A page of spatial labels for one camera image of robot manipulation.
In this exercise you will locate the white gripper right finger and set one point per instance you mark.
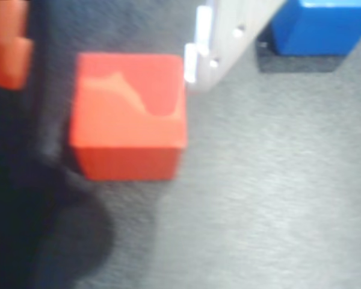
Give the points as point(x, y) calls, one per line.
point(228, 30)

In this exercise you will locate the red cube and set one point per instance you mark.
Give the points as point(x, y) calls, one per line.
point(126, 120)

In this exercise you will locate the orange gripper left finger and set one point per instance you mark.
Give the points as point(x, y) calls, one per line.
point(6, 45)

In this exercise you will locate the blue cube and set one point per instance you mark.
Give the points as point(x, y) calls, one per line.
point(319, 27)

